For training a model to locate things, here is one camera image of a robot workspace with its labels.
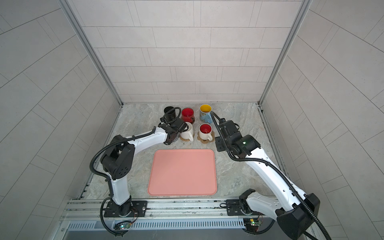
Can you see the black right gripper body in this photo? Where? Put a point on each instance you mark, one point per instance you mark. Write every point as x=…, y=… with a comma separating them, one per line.
x=218, y=144

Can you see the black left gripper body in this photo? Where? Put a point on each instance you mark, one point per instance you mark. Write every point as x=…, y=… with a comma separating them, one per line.
x=175, y=139

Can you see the woven rattan round coaster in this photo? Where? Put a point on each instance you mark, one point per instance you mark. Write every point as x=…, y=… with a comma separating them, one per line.
x=187, y=139

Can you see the black mug red inside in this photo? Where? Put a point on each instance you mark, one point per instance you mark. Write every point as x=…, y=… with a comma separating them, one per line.
x=187, y=115

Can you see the white mug red inside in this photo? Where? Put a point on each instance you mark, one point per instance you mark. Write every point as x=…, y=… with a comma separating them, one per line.
x=205, y=132

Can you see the blue mug yellow inside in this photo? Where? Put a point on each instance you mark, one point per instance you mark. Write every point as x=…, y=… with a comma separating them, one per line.
x=205, y=114

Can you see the cork paw print coaster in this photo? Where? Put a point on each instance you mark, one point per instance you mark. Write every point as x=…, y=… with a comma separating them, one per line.
x=206, y=141

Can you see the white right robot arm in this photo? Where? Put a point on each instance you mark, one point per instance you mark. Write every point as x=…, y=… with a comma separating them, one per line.
x=293, y=209

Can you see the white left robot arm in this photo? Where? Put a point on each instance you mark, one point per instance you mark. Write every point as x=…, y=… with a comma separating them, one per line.
x=117, y=160

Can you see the pink tray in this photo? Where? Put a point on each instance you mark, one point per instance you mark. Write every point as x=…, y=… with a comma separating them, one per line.
x=185, y=172

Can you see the right circuit board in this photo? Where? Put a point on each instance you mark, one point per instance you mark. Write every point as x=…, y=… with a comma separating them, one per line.
x=251, y=223

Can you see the circuit board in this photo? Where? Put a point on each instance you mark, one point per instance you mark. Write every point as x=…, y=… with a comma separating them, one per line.
x=251, y=223
x=123, y=226

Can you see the left circuit board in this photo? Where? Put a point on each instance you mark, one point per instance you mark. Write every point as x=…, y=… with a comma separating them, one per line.
x=123, y=226

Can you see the metal corner profile right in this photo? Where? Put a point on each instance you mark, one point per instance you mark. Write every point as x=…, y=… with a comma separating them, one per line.
x=287, y=44

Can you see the metal corner profile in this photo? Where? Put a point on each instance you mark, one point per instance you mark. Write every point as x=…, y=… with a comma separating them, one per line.
x=68, y=12
x=287, y=44

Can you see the metal corner profile left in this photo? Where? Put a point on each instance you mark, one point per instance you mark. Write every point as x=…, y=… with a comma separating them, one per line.
x=68, y=12

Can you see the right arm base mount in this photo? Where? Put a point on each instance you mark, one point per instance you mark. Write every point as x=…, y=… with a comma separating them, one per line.
x=239, y=207

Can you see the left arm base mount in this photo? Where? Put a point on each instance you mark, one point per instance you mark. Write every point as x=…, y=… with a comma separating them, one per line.
x=129, y=209

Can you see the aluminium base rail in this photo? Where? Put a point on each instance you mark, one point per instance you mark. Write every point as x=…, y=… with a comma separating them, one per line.
x=161, y=214

